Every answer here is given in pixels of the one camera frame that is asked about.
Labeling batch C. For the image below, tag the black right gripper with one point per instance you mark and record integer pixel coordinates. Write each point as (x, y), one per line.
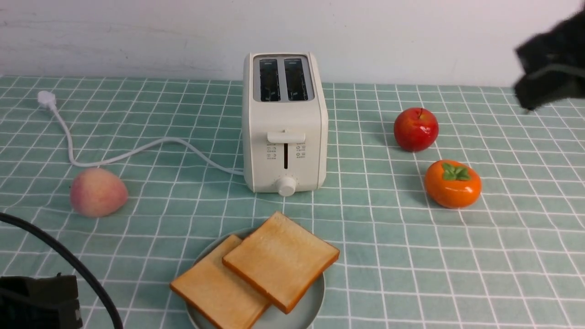
(553, 63)

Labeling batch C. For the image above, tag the white two-slot toaster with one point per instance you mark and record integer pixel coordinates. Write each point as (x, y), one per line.
(284, 122)

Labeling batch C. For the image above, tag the red apple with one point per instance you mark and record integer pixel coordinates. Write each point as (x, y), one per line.
(416, 129)

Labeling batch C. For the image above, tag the toast slice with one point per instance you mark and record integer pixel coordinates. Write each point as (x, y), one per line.
(281, 260)
(224, 299)

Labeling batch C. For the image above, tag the green checkered tablecloth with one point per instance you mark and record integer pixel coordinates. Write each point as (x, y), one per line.
(512, 260)

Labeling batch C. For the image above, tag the light green round plate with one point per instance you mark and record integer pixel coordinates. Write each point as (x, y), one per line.
(304, 313)

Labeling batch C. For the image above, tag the pink peach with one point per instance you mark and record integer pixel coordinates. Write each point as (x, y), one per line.
(97, 193)

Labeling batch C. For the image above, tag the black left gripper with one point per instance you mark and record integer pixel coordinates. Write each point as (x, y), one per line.
(40, 303)

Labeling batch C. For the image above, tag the orange persimmon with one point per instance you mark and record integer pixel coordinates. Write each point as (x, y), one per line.
(452, 184)

